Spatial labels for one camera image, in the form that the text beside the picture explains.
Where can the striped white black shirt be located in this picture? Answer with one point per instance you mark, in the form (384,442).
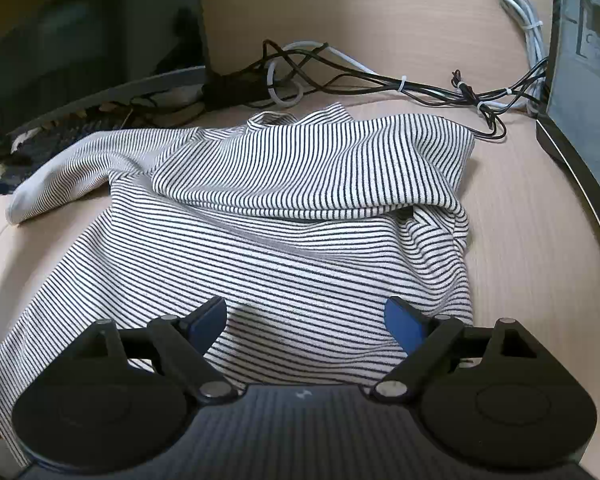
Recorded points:
(304,226)

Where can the black keyboard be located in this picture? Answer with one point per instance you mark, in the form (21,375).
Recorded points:
(34,149)

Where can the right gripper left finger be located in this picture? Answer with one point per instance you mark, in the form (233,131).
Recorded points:
(181,344)

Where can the black computer monitor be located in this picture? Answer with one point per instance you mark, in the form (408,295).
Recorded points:
(60,56)

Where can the black PC tower case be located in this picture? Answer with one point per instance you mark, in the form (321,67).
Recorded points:
(568,126)

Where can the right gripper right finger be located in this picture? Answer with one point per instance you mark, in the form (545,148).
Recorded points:
(427,342)

